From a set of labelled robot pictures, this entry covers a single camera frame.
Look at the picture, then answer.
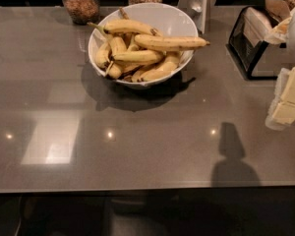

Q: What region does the far left small banana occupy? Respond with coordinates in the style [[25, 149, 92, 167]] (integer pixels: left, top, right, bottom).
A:
[[94, 42, 111, 69]]

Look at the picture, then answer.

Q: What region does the lower right banana in bowl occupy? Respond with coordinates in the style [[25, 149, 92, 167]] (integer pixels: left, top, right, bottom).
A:
[[140, 51, 181, 82]]

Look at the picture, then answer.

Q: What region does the white ceramic bowl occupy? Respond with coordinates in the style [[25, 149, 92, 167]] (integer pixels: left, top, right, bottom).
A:
[[88, 3, 198, 89]]

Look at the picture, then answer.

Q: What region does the top banana in bowl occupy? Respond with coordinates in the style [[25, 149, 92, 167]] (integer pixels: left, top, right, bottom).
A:
[[102, 19, 163, 37]]

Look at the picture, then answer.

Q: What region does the middle banana in bowl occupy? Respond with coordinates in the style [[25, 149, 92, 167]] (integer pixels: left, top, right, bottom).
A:
[[112, 50, 164, 64]]

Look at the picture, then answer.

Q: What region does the glass jar with brown cereal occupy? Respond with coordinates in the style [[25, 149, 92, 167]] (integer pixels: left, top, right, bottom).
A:
[[62, 0, 100, 25]]

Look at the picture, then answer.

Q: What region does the banana in bowl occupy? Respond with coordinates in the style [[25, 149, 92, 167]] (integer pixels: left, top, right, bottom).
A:
[[140, 51, 181, 82], [112, 50, 164, 64], [102, 19, 163, 37]]

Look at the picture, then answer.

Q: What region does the brown paper bag in basket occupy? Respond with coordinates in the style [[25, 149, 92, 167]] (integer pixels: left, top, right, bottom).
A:
[[265, 0, 290, 23]]

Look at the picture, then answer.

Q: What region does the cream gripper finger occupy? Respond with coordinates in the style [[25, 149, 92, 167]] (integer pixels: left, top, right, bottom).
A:
[[265, 99, 295, 131]]

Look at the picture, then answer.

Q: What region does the left banana with green stem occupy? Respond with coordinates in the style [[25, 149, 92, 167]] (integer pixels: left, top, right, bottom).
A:
[[88, 23, 127, 55]]

